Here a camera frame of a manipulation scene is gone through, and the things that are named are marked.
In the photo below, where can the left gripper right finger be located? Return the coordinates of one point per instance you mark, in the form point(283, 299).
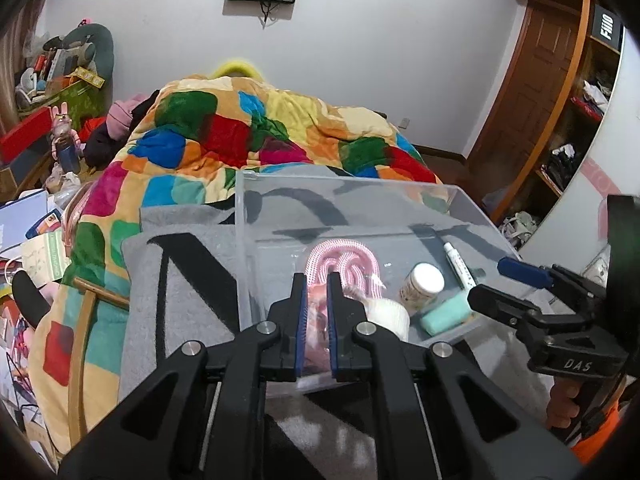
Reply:
point(436, 414)

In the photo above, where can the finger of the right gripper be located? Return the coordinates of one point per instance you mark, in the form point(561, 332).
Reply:
point(504, 308)
point(534, 276)

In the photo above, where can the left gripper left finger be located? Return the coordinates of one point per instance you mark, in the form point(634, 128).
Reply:
point(199, 414)

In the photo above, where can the white ointment tube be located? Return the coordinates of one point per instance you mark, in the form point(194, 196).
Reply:
point(459, 267)

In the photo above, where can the small white bottle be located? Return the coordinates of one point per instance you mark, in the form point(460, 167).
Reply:
point(420, 287)

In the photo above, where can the white bandage roll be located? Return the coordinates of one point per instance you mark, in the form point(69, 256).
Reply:
point(389, 314)

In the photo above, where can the right hand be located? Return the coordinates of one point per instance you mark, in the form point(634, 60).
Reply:
point(562, 408)

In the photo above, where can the grey black blanket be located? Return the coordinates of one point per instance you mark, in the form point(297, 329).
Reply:
point(183, 267)

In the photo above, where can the clear plastic storage box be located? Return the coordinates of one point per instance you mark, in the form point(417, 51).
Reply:
point(280, 217)

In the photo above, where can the wooden door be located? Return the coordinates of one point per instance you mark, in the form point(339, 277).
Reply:
point(527, 96)

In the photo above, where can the wooden shelf unit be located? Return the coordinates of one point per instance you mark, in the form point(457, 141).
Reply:
point(572, 126)

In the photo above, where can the black Fiio sign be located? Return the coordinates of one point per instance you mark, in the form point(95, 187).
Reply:
point(606, 28)

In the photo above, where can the blue white booklet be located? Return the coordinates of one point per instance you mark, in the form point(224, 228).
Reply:
point(19, 216)

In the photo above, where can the colourful patchwork quilt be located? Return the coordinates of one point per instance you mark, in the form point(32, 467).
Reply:
point(187, 149)

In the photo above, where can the pink rabbit figurine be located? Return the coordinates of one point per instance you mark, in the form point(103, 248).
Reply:
point(66, 146)

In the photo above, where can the pink knitted hat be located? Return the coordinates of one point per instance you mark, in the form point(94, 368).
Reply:
point(124, 115)

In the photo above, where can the red box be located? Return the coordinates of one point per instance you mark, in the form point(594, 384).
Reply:
point(22, 136)

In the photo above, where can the green cardboard box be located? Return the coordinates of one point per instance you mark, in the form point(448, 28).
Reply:
point(83, 102)

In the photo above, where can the dark green plush toy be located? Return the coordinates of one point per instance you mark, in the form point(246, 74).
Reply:
point(100, 46)

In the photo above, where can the striped red curtain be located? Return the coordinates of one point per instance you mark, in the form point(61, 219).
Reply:
point(18, 22)

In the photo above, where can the wooden bed frame rail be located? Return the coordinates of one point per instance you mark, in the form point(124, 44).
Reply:
point(77, 425)

